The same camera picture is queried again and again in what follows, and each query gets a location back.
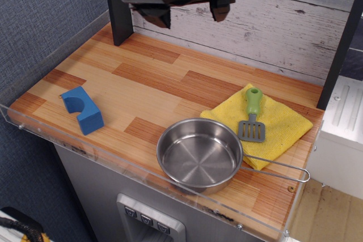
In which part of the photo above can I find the blue wooden arch block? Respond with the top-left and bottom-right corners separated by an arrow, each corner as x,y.
61,86 -> 104,135

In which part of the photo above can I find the grey cabinet front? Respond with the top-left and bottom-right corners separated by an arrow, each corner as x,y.
56,146 -> 259,241

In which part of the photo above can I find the yellow folded cloth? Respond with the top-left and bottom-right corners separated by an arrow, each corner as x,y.
200,83 -> 313,171

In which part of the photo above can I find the white plastic box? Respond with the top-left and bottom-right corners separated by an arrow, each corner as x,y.
307,76 -> 362,199

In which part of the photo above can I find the dark left vertical post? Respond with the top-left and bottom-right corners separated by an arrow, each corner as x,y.
107,0 -> 133,46

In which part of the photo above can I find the stainless steel pot with handle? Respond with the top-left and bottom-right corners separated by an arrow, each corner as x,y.
156,117 -> 311,196

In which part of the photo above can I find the black braided cable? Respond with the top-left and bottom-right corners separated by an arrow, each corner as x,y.
0,216 -> 46,242

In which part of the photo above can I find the dark right vertical post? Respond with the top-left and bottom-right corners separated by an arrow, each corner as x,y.
316,0 -> 362,110

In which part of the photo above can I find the dark vertical post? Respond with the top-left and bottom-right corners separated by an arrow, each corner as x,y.
107,0 -> 133,46
316,0 -> 362,110

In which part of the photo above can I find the green handled grey spatula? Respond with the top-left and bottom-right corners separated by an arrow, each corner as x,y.
238,87 -> 265,143

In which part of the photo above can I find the silver button panel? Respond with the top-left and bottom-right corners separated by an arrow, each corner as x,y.
116,193 -> 187,241

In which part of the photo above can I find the clear acrylic table guard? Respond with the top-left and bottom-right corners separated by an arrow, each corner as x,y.
1,5 -> 327,241

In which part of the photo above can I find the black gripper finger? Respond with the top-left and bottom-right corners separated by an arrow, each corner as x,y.
209,0 -> 236,22
133,6 -> 171,29

